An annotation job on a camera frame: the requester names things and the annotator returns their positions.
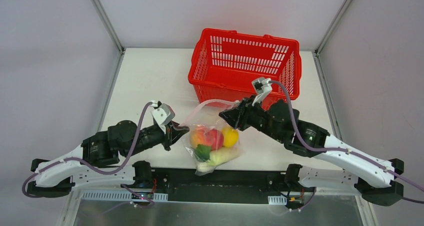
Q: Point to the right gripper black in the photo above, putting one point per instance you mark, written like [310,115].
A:
[242,115]

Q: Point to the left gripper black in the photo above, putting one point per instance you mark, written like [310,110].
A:
[168,135]

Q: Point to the yellow orange fruit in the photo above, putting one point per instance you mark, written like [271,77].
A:
[230,137]

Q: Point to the orange pink peach toy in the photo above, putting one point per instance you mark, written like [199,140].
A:
[200,136]

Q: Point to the red apple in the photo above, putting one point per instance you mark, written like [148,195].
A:
[214,139]

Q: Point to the clear pink zip top bag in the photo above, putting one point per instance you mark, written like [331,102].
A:
[205,115]

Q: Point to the white daikon radish toy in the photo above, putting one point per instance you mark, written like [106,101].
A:
[216,158]

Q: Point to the green vegetable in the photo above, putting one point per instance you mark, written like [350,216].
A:
[202,152]

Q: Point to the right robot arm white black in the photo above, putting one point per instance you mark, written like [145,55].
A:
[372,178]

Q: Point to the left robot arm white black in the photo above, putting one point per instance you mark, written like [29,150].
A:
[102,160]

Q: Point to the red plastic shopping basket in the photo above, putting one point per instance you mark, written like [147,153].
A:
[225,62]

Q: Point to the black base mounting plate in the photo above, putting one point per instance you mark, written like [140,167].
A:
[220,186]

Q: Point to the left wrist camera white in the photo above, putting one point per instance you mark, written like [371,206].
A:
[162,114]

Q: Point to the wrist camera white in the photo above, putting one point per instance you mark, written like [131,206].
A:
[162,114]
[263,88]

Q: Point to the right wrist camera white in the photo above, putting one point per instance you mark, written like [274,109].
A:
[263,88]

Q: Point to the left aluminium frame post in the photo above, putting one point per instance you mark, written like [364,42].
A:
[108,25]

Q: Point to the aluminium frame post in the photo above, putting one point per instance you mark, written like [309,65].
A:
[108,25]
[332,27]

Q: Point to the right aluminium frame post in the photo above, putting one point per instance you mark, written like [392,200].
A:
[332,27]

